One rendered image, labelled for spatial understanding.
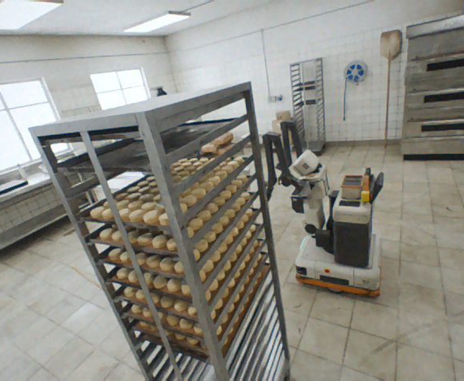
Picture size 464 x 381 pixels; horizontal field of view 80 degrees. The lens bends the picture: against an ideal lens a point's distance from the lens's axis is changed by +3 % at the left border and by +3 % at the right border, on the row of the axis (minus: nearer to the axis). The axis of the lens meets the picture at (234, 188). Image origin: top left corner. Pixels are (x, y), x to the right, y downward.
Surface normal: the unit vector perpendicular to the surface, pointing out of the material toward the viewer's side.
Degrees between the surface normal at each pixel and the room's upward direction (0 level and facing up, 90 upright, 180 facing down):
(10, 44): 90
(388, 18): 90
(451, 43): 90
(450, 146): 90
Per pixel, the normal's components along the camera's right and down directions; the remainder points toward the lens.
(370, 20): -0.48, 0.42
